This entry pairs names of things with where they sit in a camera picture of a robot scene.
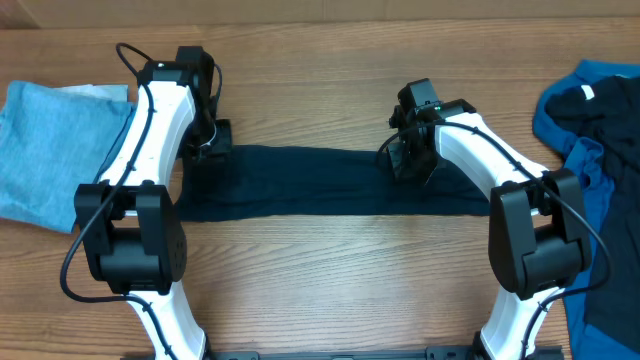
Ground dark navy t-shirt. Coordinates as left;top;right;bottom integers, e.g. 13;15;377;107
176;145;489;222

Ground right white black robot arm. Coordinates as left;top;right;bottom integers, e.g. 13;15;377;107
381;99;591;360

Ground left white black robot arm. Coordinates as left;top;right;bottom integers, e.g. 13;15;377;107
60;61;232;359

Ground folded light blue cloth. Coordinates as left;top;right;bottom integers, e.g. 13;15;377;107
1;81;136;233

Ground black t-shirt at right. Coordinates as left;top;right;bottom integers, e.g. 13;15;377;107
545;76;639;355

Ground blue t-shirt at right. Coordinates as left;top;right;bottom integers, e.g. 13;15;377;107
533;60;639;359

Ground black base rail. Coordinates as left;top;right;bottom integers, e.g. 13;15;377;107
119;342;566;360

